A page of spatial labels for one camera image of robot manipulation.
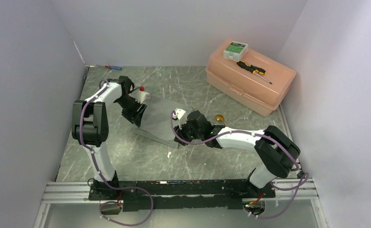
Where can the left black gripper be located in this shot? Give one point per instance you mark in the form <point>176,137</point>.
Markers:
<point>135,117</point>

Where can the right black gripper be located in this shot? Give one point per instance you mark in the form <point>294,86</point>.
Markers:
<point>181,132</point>

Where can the grey cloth napkin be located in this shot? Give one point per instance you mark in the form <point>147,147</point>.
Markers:
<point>155,122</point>

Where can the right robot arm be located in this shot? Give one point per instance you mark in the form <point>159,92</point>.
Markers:
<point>277,152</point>

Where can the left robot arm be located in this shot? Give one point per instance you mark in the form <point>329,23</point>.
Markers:
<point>90,126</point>

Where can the red blue screwdriver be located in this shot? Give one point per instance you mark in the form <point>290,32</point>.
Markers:
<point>111,67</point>

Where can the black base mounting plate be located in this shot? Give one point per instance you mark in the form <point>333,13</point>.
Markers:
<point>181,194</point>

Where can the pink plastic toolbox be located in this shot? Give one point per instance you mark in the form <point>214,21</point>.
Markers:
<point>245,87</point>

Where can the black yellow screwdriver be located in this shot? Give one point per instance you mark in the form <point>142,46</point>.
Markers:
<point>254,70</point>

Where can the small green white box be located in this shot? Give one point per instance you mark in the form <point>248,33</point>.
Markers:
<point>235,51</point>

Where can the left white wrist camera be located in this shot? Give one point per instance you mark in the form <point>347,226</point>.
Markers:
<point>142,95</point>

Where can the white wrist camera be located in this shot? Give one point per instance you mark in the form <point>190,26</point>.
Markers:
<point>180,116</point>
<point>142,95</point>

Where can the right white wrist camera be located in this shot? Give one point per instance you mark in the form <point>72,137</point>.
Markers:
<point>180,116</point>

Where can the gold spoon teal handle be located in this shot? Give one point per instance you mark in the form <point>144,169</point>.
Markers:
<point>220,118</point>

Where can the aluminium rail frame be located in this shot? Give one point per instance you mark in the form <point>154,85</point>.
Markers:
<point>79,192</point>

